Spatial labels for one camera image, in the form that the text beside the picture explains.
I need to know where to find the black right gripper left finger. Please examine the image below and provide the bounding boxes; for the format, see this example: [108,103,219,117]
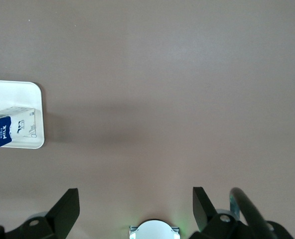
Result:
[0,188,80,239]

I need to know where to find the white rectangular Rabbit tray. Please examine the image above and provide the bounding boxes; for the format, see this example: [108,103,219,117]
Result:
[0,79,46,149]

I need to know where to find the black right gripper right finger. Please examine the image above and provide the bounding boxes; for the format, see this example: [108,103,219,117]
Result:
[192,187,250,239]

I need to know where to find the brown table cover mat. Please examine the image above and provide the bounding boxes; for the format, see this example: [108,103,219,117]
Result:
[0,0,295,239]

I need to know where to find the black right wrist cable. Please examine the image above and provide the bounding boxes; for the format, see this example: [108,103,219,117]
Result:
[229,188,278,239]

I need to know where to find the blue white milk carton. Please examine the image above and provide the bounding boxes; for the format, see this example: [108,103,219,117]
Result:
[0,106,36,154]

